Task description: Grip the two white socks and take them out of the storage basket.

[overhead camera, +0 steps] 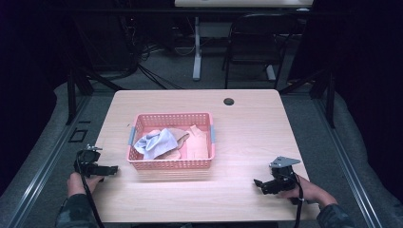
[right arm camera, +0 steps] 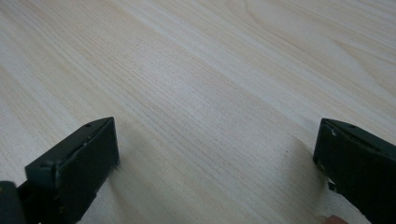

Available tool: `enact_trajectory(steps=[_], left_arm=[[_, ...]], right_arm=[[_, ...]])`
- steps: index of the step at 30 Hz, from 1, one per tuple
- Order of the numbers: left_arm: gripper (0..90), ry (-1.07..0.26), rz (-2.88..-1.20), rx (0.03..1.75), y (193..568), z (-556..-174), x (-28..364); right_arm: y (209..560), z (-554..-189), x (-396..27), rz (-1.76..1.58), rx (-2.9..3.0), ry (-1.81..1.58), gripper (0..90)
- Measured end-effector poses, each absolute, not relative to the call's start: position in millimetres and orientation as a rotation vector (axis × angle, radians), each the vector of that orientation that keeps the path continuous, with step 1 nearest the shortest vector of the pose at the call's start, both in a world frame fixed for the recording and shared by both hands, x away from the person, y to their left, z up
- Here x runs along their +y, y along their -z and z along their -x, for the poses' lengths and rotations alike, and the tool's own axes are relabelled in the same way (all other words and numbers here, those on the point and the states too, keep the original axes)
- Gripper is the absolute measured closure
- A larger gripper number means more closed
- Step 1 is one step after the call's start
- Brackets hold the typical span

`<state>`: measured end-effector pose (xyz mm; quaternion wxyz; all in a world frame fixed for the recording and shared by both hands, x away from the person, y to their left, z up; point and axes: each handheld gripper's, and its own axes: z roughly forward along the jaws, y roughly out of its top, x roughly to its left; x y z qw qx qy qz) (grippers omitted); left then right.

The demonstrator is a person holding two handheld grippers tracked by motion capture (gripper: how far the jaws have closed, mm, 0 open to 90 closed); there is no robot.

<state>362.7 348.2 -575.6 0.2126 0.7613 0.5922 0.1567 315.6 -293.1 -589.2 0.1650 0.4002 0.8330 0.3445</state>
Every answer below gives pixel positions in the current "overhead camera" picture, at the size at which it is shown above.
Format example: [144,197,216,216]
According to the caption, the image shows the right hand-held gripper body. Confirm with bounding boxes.
[265,155,302,195]

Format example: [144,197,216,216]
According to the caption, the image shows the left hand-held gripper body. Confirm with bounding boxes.
[73,144,110,179]

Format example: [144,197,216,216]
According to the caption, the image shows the light blue cloth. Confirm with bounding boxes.
[133,127,180,161]

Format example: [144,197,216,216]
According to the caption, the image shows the peach pink cloth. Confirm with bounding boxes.
[184,124,210,160]

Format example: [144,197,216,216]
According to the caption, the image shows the pink plastic basket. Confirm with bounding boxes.
[126,111,217,171]

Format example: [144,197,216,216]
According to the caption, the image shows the person's left hand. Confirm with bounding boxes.
[67,172,105,199]

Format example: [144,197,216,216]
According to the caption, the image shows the person's right hand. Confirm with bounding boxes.
[278,175,338,209]

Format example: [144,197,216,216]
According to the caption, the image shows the black metal stand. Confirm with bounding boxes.
[65,65,125,126]
[278,67,336,129]

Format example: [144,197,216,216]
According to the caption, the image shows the white table leg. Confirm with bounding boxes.
[192,16,204,82]

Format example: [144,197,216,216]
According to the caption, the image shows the black folding chair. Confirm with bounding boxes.
[221,11,300,90]

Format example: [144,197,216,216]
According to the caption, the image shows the light background table top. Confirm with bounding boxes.
[174,0,315,9]

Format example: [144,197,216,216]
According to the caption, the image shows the black square floor frame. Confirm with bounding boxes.
[67,127,89,143]

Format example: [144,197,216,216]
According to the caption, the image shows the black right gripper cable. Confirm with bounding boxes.
[292,172,306,228]

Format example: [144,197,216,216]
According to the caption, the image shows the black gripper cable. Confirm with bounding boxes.
[75,158,106,228]
[292,172,306,228]

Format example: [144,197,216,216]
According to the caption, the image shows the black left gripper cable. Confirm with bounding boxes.
[75,158,106,228]

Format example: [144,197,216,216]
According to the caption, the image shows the metal floor rail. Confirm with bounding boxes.
[6,94,93,228]
[312,94,386,228]

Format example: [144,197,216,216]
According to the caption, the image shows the black floor cables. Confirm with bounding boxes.
[125,18,198,90]

